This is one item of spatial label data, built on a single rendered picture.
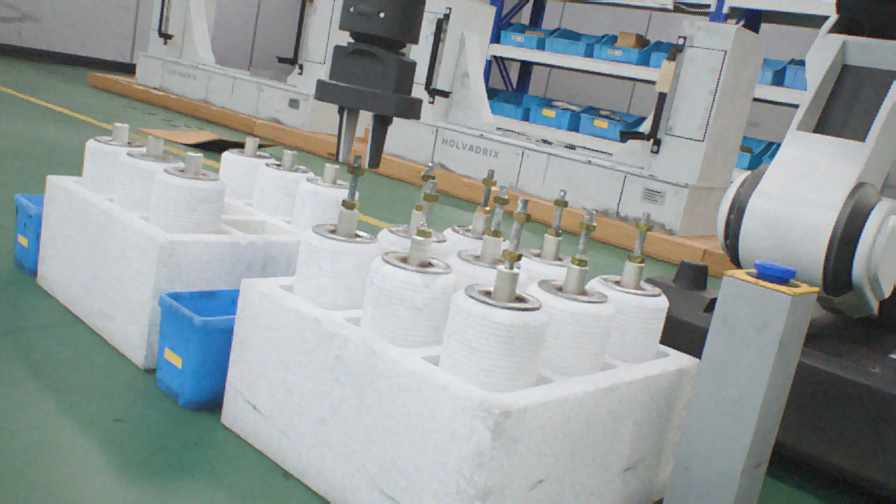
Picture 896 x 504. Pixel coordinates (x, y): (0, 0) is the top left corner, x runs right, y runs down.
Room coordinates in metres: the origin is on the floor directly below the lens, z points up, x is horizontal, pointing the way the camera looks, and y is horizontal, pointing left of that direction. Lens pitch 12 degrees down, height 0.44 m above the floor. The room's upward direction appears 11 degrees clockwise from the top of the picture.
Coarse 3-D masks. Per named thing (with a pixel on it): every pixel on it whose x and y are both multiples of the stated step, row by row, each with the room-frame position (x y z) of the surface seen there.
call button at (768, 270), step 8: (760, 264) 0.81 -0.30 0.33; (768, 264) 0.81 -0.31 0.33; (776, 264) 0.82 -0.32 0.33; (760, 272) 0.81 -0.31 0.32; (768, 272) 0.80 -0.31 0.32; (776, 272) 0.80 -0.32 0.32; (784, 272) 0.80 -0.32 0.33; (792, 272) 0.80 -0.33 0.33; (776, 280) 0.80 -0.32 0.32; (784, 280) 0.81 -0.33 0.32
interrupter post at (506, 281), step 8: (504, 272) 0.78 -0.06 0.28; (512, 272) 0.78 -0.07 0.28; (496, 280) 0.78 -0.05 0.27; (504, 280) 0.78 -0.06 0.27; (512, 280) 0.78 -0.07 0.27; (496, 288) 0.78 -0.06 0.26; (504, 288) 0.78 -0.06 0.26; (512, 288) 0.78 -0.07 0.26; (496, 296) 0.78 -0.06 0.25; (504, 296) 0.78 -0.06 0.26; (512, 296) 0.78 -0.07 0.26
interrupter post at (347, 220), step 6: (342, 210) 0.93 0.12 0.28; (348, 210) 0.94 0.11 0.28; (354, 210) 0.94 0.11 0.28; (342, 216) 0.93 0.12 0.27; (348, 216) 0.93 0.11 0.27; (354, 216) 0.94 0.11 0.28; (342, 222) 0.93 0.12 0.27; (348, 222) 0.93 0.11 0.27; (354, 222) 0.94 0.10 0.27; (336, 228) 0.94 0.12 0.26; (342, 228) 0.93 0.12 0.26; (348, 228) 0.93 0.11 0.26; (354, 228) 0.94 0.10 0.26; (336, 234) 0.94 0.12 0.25; (342, 234) 0.93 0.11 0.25; (348, 234) 0.93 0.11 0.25; (354, 234) 0.94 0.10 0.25
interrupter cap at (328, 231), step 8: (320, 224) 0.96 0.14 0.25; (328, 224) 0.97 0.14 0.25; (320, 232) 0.91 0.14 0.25; (328, 232) 0.93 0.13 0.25; (360, 232) 0.96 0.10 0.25; (368, 232) 0.97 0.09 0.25; (336, 240) 0.91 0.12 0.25; (344, 240) 0.91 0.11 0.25; (352, 240) 0.91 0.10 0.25; (360, 240) 0.91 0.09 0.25; (368, 240) 0.92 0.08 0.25; (376, 240) 0.94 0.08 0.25
